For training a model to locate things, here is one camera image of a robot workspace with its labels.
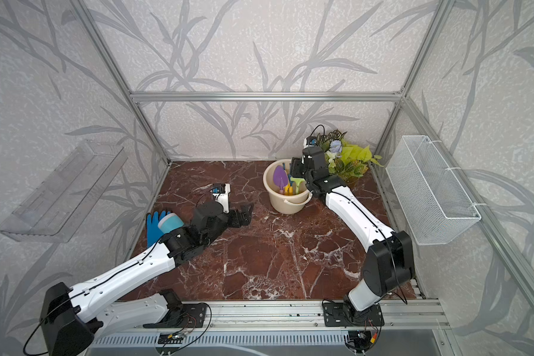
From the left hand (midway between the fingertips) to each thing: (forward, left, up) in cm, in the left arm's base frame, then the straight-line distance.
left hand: (244, 204), depth 75 cm
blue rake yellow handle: (+14, -16, -1) cm, 21 cm away
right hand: (+18, -19, +5) cm, 27 cm away
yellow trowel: (+18, -15, -15) cm, 28 cm away
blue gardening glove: (0, +40, -21) cm, 46 cm away
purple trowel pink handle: (+22, -13, -12) cm, 28 cm away
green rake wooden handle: (+20, -20, -11) cm, 31 cm away
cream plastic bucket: (+5, -17, -8) cm, 20 cm away
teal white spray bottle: (+2, +32, -17) cm, 36 cm away
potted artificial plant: (+22, -40, -1) cm, 46 cm away
